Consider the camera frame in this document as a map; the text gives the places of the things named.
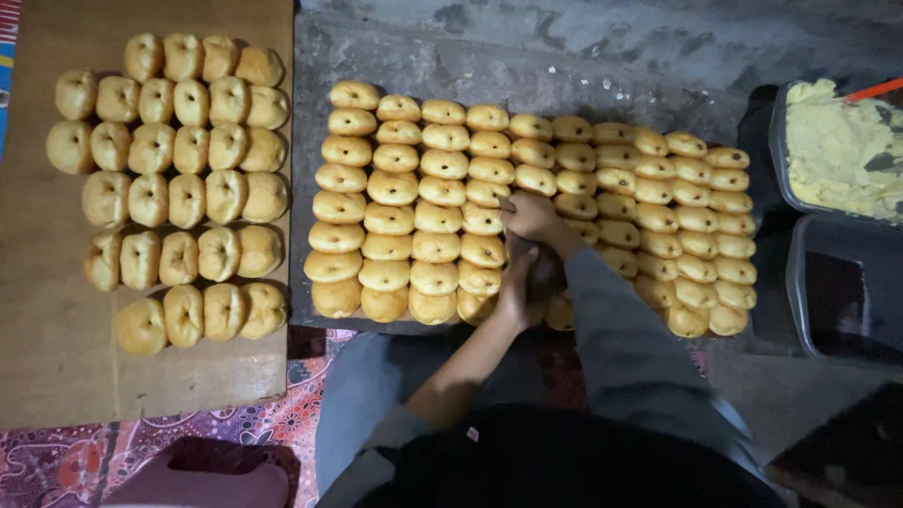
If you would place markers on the person's left hand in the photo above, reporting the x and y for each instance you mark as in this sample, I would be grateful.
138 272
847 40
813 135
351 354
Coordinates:
513 293

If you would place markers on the person's right hand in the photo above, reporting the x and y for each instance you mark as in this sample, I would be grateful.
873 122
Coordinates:
537 219

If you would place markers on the person's right fingers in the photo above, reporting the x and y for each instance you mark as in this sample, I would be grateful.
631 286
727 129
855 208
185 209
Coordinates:
513 211

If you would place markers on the person's left fingers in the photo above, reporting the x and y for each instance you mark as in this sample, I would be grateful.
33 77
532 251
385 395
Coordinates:
525 259

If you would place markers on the batch of filled golden buns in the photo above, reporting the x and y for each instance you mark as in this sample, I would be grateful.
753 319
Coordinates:
423 211

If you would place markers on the dark grey tray board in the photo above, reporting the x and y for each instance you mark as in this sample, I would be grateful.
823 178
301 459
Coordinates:
564 63

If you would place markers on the person's black shirt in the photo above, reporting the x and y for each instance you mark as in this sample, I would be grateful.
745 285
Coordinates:
564 465

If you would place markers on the person's grey trousers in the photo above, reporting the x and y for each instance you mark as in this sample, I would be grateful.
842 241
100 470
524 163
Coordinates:
360 395

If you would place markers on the empty grey plastic container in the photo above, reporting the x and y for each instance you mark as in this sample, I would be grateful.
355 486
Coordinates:
846 296

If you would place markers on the clear container of yellow cream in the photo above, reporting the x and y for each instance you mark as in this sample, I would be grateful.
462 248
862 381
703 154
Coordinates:
832 155

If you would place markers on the batch of plain unfilled buns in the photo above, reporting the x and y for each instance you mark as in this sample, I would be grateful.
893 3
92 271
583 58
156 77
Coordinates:
176 190

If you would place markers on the pink patterned floor mat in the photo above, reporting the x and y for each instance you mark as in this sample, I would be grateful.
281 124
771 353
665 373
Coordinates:
211 434

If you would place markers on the dark wooden stool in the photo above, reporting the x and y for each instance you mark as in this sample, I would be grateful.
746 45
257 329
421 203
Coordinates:
846 458

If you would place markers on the brown wooden board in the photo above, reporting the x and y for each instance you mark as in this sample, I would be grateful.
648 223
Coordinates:
42 317

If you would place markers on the striped colourful cloth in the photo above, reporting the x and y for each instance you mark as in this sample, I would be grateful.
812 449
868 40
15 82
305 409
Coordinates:
7 63

